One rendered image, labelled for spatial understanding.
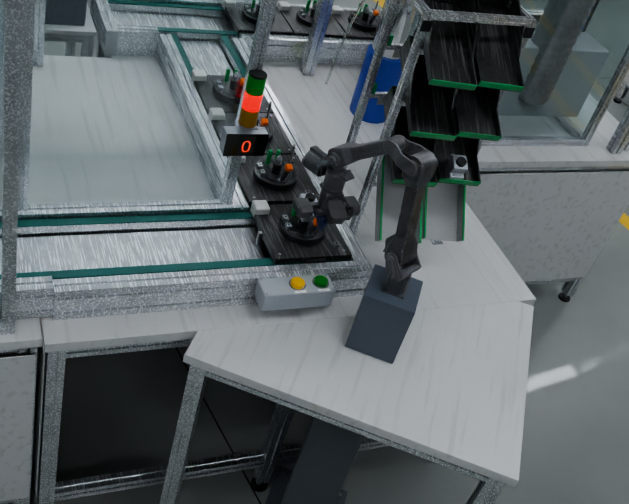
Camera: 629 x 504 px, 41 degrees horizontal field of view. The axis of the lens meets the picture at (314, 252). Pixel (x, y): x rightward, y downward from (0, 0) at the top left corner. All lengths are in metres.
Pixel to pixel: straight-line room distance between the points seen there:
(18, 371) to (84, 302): 0.24
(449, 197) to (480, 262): 0.29
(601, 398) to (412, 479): 1.08
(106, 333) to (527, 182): 1.96
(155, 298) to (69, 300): 0.22
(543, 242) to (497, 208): 0.40
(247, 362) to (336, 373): 0.24
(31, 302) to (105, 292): 0.18
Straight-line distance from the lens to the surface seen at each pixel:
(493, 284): 2.76
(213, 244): 2.45
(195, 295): 2.29
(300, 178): 2.70
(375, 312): 2.23
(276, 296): 2.27
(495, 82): 2.37
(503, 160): 3.41
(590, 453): 3.70
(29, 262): 2.32
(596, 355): 4.14
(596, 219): 3.98
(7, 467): 2.61
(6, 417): 2.43
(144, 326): 2.26
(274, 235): 2.44
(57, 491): 2.75
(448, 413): 2.30
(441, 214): 2.62
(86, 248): 2.37
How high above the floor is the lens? 2.48
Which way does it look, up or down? 39 degrees down
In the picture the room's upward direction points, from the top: 18 degrees clockwise
